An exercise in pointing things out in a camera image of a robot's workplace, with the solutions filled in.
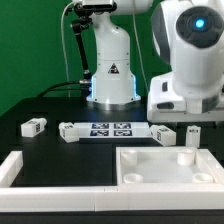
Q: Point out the white square tabletop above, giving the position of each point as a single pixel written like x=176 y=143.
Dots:
x=172 y=165

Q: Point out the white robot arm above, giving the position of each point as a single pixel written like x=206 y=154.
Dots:
x=188 y=35

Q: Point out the camera on mount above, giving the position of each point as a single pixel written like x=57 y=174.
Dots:
x=98 y=4

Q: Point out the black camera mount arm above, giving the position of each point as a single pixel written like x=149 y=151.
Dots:
x=83 y=22

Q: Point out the white U-shaped obstacle fence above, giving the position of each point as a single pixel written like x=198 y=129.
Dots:
x=106 y=198

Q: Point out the white marker tag sheet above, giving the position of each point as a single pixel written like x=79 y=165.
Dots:
x=113 y=130

